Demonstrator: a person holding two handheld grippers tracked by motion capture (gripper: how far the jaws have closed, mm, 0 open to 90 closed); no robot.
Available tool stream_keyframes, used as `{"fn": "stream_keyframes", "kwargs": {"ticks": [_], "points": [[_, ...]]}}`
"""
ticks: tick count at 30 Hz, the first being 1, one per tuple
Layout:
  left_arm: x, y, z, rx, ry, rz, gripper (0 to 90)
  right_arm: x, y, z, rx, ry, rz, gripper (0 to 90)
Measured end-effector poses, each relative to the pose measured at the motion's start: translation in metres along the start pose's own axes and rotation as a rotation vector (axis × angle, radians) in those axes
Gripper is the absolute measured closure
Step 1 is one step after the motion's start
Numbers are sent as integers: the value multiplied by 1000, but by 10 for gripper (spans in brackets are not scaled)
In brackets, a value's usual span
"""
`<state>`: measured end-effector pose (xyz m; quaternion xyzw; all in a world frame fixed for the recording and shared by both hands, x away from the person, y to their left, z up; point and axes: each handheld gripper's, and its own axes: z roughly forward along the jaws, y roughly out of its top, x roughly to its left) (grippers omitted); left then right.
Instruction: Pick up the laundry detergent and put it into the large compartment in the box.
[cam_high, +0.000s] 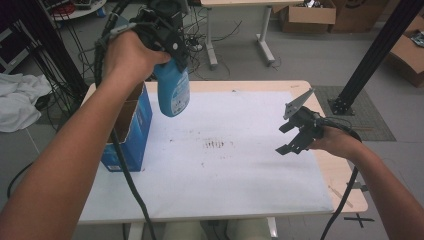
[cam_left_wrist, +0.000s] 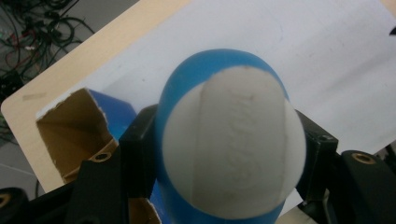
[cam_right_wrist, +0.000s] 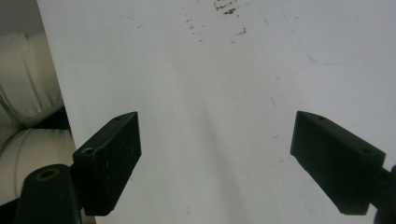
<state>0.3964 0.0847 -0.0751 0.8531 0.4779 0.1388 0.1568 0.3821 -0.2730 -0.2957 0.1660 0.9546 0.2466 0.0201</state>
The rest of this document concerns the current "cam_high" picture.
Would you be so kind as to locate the person's right hand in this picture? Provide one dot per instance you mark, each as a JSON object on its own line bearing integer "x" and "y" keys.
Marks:
{"x": 336, "y": 141}

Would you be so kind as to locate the dark floor mat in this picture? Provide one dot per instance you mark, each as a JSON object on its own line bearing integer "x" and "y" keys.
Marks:
{"x": 373, "y": 123}

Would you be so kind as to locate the light wooden table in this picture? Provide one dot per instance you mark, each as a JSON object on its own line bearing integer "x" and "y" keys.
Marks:
{"x": 333, "y": 173}

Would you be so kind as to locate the white desk with metal legs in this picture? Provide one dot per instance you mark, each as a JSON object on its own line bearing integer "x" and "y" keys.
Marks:
{"x": 266, "y": 36}

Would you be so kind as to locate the white cloth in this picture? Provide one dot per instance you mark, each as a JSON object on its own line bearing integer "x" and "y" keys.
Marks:
{"x": 20, "y": 100}

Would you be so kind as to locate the black aluminium post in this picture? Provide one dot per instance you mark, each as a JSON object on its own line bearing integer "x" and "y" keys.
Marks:
{"x": 373, "y": 56}

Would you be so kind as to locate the round white table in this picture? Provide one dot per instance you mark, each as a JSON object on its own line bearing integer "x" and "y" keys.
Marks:
{"x": 80, "y": 10}

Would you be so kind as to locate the blue cardboard box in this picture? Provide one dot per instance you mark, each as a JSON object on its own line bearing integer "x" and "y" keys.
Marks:
{"x": 140, "y": 133}

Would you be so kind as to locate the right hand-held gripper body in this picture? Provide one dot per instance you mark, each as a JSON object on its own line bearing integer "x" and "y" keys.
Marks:
{"x": 306, "y": 125}

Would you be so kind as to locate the tall brown cardboard box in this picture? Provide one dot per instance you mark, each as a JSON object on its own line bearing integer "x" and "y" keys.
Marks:
{"x": 356, "y": 16}

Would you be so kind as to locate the blue bottle with white cap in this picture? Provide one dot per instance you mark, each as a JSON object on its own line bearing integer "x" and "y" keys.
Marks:
{"x": 173, "y": 93}

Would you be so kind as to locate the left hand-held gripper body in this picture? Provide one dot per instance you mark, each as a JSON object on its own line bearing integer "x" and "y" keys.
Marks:
{"x": 160, "y": 23}

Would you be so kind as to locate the brown cardboard box with flap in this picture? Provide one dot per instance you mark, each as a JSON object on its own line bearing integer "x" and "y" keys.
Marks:
{"x": 408, "y": 56}

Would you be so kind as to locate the open brown cardboard box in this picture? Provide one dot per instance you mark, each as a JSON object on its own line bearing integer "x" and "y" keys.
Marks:
{"x": 310, "y": 18}

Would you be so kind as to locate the person's left hand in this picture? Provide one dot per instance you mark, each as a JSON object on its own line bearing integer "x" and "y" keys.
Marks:
{"x": 130, "y": 56}

